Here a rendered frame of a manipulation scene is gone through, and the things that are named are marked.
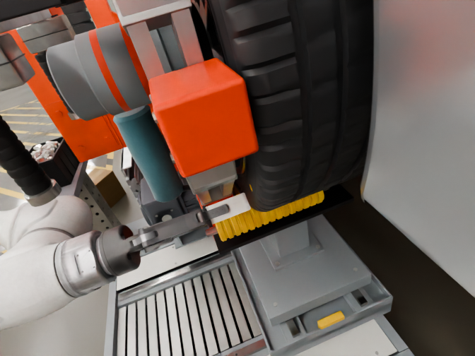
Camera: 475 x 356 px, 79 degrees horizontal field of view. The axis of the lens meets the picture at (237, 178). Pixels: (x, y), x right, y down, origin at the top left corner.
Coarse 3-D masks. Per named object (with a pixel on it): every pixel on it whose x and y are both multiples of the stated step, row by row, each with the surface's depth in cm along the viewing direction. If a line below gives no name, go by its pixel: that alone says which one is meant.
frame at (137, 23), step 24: (120, 0) 24; (144, 0) 25; (168, 0) 25; (144, 24) 26; (168, 24) 29; (192, 24) 27; (144, 48) 27; (192, 48) 28; (216, 168) 36; (192, 192) 39; (216, 192) 56
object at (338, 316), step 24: (240, 264) 98; (360, 288) 80; (384, 288) 79; (264, 312) 83; (312, 312) 80; (336, 312) 75; (360, 312) 75; (384, 312) 80; (264, 336) 76; (288, 336) 74; (312, 336) 74
